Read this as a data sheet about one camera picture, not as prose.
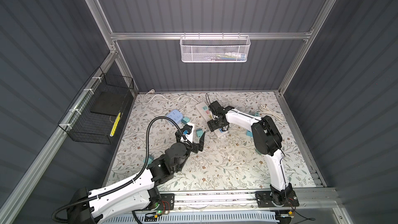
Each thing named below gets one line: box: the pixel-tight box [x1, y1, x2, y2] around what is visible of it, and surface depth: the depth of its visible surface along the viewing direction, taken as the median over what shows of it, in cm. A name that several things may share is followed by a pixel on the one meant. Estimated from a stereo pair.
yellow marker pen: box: [109, 112, 122, 137], surface depth 69 cm
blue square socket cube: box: [166, 109, 184, 125], surface depth 104 cm
